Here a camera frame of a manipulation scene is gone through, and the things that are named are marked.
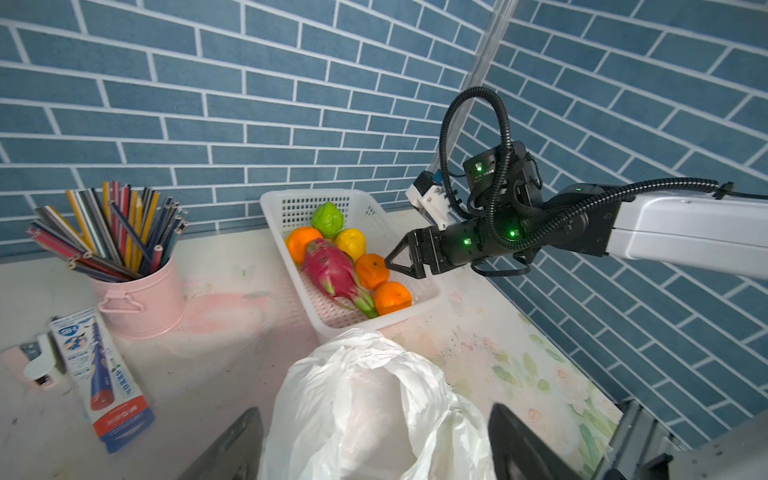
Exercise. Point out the colored pencils bundle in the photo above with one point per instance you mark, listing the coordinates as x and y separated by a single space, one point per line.
119 233

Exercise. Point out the white plastic bag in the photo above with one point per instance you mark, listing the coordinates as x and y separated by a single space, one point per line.
362 407

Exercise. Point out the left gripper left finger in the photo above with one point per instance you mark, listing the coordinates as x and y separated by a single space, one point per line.
235 454

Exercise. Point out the pink pencil cup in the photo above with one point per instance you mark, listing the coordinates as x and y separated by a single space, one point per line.
144 308

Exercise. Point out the toothpaste box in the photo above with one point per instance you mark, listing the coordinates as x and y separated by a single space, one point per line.
113 401

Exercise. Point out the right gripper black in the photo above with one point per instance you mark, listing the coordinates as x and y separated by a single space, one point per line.
464 243

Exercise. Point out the pink dragon fruit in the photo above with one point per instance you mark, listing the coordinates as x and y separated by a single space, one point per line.
332 272

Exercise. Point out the large orange fruit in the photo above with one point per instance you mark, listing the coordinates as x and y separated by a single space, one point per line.
391 297

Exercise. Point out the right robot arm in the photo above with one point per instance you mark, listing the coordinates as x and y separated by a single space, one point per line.
686 221

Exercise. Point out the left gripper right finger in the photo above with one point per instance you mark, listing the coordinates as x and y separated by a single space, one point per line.
518 453

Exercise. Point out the yellow lemon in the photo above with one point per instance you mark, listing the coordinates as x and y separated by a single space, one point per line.
352 242

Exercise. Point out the white plastic basket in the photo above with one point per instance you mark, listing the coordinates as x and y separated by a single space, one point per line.
333 242

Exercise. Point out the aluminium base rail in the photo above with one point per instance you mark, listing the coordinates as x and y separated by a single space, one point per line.
642 448

